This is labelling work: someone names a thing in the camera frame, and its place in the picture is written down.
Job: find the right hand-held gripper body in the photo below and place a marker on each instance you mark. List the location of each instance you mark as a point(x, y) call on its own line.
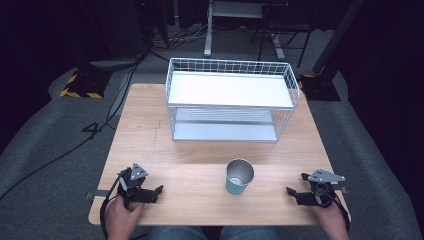
point(322, 186)

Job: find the person's right hand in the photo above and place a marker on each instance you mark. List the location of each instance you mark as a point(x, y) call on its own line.
point(331, 221)

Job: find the person's leg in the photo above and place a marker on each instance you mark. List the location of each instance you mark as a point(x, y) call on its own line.
point(250, 234)
point(178, 233)

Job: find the person's left hand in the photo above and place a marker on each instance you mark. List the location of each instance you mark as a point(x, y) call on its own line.
point(121, 218)

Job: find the person's right leg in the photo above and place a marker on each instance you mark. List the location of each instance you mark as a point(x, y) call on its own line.
point(250, 234)

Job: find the teal metal cup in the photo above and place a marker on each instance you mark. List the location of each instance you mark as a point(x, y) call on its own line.
point(238, 176)

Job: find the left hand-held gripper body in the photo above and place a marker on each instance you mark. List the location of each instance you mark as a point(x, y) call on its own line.
point(138, 172)

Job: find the white desk leg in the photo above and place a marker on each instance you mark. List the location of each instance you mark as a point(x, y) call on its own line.
point(208, 30)

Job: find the grey metal table bracket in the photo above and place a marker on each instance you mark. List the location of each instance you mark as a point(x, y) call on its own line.
point(97, 193)
point(342, 189)

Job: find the grey slanted metal pole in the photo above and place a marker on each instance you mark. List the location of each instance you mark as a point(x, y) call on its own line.
point(336, 35)

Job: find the yellow black striped stand base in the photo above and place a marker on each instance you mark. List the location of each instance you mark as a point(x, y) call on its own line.
point(86, 85)

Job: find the black chair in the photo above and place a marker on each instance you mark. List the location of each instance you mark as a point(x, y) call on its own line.
point(286, 20)

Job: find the person's left leg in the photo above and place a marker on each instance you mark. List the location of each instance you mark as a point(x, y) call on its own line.
point(178, 233)

